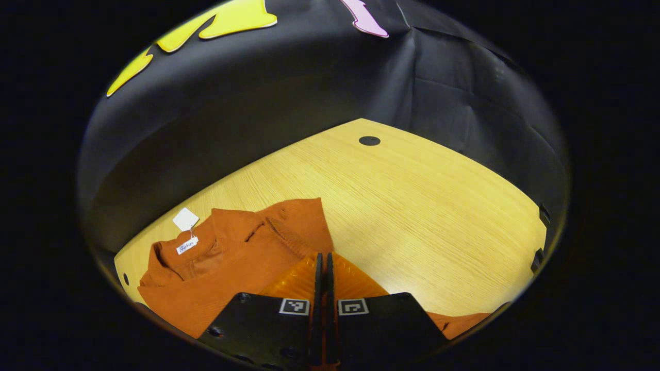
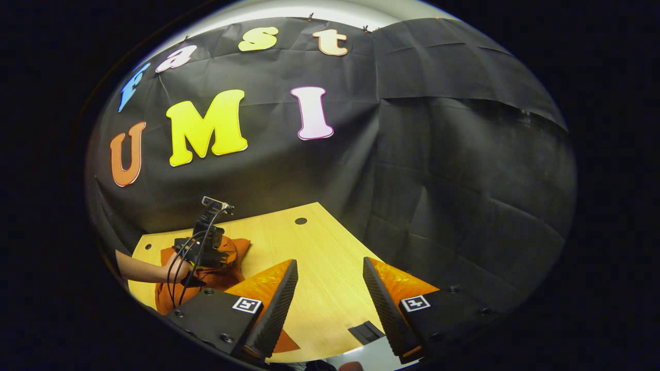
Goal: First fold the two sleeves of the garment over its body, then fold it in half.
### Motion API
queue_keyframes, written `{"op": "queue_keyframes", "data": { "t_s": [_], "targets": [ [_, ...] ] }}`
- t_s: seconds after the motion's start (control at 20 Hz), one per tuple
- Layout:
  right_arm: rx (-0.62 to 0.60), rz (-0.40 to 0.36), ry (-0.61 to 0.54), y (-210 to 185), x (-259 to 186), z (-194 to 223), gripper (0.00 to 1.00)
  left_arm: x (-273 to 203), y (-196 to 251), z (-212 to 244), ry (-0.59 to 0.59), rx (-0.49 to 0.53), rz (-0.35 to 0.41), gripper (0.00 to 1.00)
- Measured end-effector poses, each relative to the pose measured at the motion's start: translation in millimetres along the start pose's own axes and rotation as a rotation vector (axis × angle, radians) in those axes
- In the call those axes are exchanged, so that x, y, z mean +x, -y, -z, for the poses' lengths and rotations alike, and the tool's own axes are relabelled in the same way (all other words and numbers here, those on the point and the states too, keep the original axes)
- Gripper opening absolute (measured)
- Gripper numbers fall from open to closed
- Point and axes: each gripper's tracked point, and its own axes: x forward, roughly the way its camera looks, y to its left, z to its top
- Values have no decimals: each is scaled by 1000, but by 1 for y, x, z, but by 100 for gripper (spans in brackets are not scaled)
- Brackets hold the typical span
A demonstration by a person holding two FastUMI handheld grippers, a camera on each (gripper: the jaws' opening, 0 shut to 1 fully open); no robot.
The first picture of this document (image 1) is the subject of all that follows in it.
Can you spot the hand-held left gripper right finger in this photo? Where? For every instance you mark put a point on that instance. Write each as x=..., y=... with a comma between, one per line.
x=331, y=319

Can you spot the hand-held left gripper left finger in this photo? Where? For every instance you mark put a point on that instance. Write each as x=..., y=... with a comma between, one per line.
x=317, y=319

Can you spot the rust orange button-up garment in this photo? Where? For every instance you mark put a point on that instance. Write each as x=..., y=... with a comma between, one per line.
x=232, y=268

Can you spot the white paper hang tag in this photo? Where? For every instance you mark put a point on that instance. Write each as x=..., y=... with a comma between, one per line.
x=185, y=219

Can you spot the black backdrop cloth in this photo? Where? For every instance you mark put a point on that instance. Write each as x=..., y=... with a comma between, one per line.
x=309, y=77

